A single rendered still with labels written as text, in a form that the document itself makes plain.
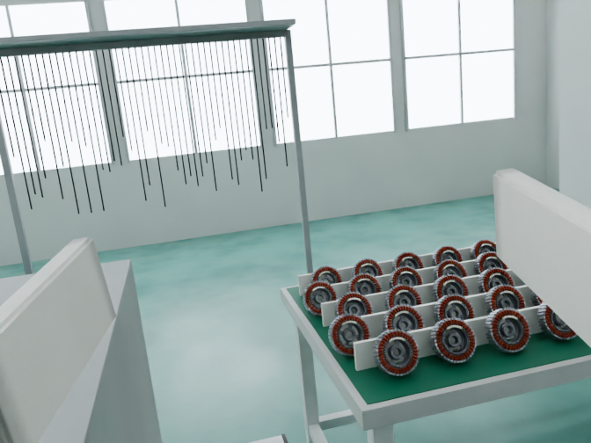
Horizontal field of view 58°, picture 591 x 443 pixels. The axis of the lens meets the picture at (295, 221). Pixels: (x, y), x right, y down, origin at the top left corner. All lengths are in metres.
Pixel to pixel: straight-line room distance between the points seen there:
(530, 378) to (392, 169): 5.65
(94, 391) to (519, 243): 0.18
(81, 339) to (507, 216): 0.13
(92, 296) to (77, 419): 0.07
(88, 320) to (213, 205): 6.26
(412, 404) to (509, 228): 1.15
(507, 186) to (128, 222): 6.32
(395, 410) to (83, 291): 1.16
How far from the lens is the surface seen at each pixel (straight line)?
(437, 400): 1.33
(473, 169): 7.46
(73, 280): 0.17
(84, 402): 0.24
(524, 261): 0.17
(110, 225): 6.47
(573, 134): 4.00
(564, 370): 1.49
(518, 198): 0.16
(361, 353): 1.40
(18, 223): 3.67
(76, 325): 0.17
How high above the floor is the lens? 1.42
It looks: 12 degrees down
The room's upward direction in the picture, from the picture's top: 6 degrees counter-clockwise
